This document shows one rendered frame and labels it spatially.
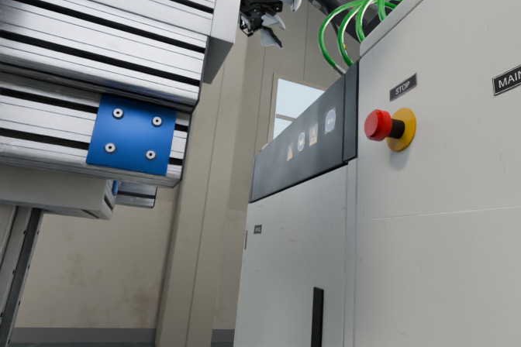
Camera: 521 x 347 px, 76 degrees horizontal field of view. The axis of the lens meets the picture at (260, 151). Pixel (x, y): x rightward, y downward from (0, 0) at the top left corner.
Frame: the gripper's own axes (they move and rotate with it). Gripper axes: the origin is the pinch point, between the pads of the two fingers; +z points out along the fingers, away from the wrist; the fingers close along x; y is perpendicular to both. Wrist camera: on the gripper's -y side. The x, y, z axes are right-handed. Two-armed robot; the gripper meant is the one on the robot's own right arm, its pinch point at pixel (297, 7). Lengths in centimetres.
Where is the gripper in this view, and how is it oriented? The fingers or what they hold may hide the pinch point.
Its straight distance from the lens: 88.3
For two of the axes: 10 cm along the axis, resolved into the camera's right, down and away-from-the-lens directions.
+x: 2.6, -2.4, -9.4
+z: -0.9, 9.6, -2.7
